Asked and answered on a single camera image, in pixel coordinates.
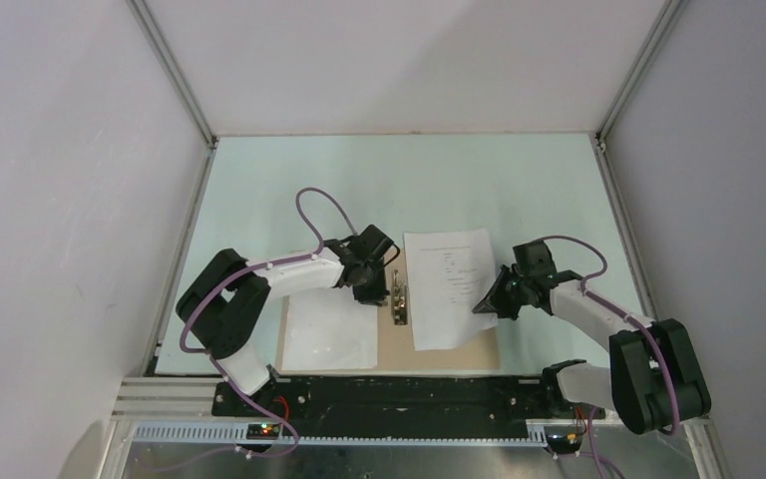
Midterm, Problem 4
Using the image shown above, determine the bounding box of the aluminium frame rail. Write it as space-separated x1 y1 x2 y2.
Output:
111 377 220 421

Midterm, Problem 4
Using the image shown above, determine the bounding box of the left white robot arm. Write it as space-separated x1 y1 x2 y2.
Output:
175 225 400 416

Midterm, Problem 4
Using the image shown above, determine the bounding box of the printed white paper sheet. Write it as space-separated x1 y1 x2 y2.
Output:
404 229 498 351

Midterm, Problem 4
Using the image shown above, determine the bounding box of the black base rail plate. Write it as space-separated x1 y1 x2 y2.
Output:
211 375 586 440

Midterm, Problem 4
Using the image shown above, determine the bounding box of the right circuit board with wires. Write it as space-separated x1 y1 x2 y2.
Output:
545 428 587 459

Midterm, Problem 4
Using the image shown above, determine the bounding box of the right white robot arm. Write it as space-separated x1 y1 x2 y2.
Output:
472 236 712 435

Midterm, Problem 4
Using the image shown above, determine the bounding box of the metal folder clip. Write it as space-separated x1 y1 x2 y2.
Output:
390 268 409 326

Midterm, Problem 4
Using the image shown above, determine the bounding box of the brown cardboard folder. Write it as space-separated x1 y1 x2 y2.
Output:
275 253 502 373

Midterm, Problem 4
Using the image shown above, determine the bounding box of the left circuit board with LEDs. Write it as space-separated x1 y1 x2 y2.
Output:
245 422 282 441

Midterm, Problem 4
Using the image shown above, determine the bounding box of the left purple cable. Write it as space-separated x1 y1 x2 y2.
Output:
152 188 358 474

